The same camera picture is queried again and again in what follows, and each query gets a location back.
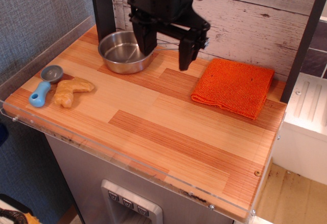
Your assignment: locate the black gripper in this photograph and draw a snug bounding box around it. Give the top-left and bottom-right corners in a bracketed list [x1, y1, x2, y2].
[127, 0, 210, 71]

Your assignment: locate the orange knitted towel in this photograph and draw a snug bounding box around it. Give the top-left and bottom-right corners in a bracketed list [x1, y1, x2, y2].
[191, 58, 275, 120]

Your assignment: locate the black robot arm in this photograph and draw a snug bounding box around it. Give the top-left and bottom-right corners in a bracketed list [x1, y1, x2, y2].
[127, 0, 210, 71]

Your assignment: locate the tan toy chicken piece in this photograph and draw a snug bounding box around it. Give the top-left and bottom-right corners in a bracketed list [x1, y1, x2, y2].
[54, 77, 95, 108]

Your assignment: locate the grey toy fridge cabinet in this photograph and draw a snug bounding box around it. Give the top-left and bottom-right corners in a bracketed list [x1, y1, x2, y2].
[46, 136, 233, 223]

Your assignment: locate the silver dispenser panel with buttons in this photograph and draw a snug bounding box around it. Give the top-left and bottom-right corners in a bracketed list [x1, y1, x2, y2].
[101, 180, 164, 223]

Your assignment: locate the white toy sink unit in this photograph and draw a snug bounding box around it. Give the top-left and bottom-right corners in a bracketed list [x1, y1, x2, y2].
[272, 73, 326, 184]

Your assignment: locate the clear acrylic edge guard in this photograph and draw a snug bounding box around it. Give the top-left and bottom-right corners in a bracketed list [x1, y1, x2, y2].
[1, 102, 255, 223]

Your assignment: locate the dark bag with yellow item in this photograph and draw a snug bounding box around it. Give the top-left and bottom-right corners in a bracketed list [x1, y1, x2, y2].
[1, 194, 40, 224]

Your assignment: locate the steel pot with wire handle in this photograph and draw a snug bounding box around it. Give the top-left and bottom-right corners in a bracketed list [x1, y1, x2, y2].
[98, 31, 155, 74]

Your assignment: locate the dark left frame post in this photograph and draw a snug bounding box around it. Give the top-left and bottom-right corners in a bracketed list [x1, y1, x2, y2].
[92, 0, 116, 41]

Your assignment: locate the dark frame post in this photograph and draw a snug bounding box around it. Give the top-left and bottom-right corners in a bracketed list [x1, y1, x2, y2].
[280, 0, 326, 103]
[92, 0, 116, 41]

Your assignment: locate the blue handled grey scoop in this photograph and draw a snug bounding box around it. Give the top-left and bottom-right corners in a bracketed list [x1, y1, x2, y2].
[29, 65, 64, 108]

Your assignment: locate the dark right frame post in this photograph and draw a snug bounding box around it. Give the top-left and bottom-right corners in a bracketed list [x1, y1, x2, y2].
[280, 0, 326, 103]

